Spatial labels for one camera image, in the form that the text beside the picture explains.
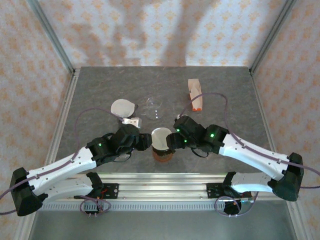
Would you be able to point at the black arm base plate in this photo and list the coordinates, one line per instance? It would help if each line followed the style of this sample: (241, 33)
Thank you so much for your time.
(112, 191)
(212, 191)

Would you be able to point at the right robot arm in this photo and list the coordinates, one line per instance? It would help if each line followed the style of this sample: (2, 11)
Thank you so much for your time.
(250, 155)

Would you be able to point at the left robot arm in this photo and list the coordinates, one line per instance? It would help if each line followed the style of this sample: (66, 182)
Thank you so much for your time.
(62, 165)

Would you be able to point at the grey metal panel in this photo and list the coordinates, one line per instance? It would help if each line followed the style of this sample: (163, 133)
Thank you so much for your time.
(160, 225)

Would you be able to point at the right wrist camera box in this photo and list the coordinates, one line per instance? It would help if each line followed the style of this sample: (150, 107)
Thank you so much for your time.
(178, 116)

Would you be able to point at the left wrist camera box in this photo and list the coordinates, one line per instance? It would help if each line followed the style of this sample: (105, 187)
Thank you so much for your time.
(133, 122)

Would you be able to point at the aluminium frame post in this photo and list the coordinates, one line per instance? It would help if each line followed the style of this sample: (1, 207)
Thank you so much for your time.
(53, 40)
(271, 37)

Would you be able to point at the orange coffee filter pack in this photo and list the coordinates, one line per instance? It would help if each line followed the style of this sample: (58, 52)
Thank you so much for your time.
(195, 86)

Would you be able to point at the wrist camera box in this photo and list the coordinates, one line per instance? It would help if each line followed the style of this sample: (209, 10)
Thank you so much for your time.
(133, 122)
(178, 116)

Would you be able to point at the orange glass server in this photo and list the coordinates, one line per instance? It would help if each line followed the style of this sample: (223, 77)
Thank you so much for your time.
(162, 159)

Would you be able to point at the clear glass server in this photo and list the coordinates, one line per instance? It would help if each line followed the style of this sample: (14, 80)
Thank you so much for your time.
(155, 110)

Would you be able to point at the aluminium table side rail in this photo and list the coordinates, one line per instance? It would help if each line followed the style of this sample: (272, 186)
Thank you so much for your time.
(68, 100)
(258, 100)

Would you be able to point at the clear plastic dripper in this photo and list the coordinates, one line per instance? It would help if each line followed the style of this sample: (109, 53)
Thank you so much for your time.
(123, 157)

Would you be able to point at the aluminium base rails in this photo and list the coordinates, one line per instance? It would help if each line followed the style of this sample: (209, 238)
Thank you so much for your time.
(162, 190)

